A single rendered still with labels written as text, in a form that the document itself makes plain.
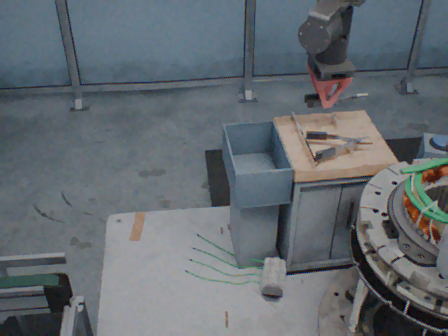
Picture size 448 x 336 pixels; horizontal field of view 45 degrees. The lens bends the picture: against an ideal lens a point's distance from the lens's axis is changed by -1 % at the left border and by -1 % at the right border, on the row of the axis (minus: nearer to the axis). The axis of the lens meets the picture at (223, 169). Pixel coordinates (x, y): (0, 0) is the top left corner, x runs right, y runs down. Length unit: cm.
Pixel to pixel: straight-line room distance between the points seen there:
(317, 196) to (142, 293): 41
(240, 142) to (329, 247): 29
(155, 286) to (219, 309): 15
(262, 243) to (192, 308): 20
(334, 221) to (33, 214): 175
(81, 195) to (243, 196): 170
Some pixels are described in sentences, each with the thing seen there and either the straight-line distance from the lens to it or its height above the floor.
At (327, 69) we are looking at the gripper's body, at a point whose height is 122.
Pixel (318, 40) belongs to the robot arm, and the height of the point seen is 130.
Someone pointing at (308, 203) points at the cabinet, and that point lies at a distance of 106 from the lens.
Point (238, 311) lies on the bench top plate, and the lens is 112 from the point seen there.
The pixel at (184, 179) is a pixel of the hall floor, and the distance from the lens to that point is 266.
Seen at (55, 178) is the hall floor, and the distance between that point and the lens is 278.
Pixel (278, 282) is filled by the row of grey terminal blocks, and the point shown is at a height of 82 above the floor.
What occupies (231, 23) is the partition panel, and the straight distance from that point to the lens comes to 308.
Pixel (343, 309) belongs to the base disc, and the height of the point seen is 80.
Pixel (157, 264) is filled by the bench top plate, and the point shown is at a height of 78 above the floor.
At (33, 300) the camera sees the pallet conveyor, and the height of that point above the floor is 72.
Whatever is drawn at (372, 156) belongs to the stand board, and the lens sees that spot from 106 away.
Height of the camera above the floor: 167
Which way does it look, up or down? 38 degrees down
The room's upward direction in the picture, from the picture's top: straight up
